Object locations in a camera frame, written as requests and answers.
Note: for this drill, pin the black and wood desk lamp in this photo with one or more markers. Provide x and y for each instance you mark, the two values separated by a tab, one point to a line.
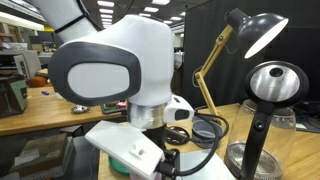
253	34

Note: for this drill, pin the dark grey tray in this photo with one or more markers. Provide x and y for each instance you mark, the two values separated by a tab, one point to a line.
114	107

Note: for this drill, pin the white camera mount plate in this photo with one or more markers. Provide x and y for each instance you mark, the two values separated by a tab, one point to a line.
128	145

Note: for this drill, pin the green black box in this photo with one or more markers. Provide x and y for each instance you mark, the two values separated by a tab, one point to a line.
13	95

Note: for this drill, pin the black round lid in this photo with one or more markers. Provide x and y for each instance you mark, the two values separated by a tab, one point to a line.
175	135

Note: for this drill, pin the small metal dish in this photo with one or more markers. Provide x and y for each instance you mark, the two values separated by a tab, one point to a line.
80	109

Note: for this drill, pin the glass electric kettle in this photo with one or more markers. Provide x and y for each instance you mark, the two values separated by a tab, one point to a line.
261	137

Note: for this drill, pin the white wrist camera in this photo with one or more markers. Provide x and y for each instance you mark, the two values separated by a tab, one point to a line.
177	109

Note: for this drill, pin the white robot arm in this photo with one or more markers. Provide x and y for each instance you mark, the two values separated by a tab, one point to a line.
131	59

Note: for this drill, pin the grey round bowl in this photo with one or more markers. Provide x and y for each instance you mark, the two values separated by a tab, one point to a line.
202	131

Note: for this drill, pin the cardboard box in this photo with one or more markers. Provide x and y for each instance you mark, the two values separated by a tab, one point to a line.
46	157

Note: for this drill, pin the green plastic plate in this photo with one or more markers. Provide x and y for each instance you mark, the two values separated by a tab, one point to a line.
118	167

